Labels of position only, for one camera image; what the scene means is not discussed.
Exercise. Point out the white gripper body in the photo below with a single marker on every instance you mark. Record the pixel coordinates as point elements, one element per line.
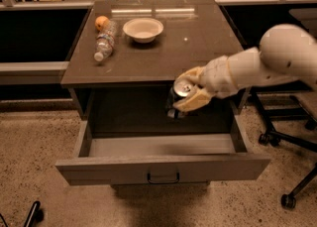
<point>216,78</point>

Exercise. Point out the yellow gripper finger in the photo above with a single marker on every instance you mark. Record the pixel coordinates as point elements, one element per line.
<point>193,76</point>
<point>197,98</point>

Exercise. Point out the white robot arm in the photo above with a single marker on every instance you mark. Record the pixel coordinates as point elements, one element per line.
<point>286,53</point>

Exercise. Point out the open grey top drawer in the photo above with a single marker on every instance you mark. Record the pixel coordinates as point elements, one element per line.
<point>128,160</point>

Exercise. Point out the grey cabinet counter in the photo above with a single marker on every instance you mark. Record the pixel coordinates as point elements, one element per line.
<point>194,32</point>

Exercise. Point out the white paper bowl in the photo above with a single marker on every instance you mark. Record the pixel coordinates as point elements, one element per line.
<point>143,30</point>

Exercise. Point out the black office chair base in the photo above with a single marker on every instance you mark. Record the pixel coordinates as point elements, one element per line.
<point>273,137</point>

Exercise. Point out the clear plastic water bottle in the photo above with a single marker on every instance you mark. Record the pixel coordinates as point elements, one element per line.
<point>105,41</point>

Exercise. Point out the orange fruit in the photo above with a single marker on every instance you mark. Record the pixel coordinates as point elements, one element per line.
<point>100,22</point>

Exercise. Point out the black chair leg with wheel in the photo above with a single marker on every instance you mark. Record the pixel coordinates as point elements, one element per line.
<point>35,215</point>

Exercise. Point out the black drawer handle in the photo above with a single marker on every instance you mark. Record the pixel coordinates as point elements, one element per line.
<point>160,179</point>

